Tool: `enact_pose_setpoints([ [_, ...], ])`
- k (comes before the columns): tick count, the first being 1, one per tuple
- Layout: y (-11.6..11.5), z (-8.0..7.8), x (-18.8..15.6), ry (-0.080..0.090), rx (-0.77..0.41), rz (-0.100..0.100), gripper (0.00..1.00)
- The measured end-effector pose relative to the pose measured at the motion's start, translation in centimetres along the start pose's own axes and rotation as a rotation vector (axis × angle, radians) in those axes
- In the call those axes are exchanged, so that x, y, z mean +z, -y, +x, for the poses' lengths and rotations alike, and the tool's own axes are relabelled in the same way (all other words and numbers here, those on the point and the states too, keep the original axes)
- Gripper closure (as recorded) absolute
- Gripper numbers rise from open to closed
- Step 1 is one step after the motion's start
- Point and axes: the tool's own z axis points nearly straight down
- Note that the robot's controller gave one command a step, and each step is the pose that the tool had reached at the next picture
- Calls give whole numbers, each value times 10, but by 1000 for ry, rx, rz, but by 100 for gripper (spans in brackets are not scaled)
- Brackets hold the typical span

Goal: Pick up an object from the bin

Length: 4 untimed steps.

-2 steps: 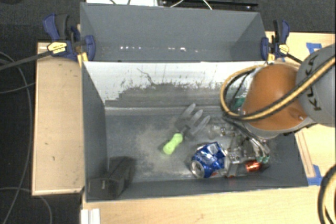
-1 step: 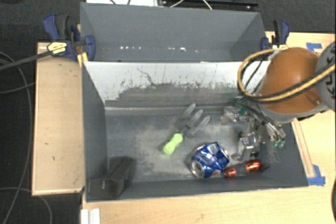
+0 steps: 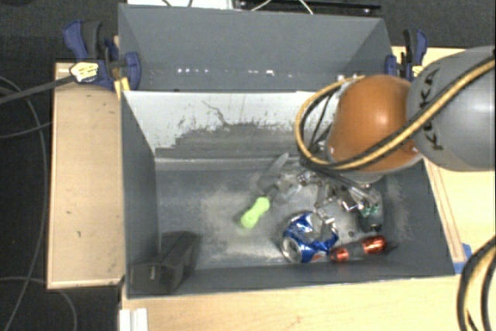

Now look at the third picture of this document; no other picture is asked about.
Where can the grey metal bin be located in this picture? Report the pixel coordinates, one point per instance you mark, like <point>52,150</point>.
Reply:
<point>240,46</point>

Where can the red and black cylinder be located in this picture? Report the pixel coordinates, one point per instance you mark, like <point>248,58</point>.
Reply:
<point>358,249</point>

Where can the black box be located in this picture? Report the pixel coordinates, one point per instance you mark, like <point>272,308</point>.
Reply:
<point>170,263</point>

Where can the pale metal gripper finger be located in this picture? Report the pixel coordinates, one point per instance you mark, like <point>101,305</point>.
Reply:
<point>326,223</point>
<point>290,188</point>

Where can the crushed blue drink can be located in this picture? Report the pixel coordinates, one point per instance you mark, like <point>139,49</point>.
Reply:
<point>302,242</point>

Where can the pale wood board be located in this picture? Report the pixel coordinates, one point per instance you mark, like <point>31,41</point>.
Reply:
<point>87,182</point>

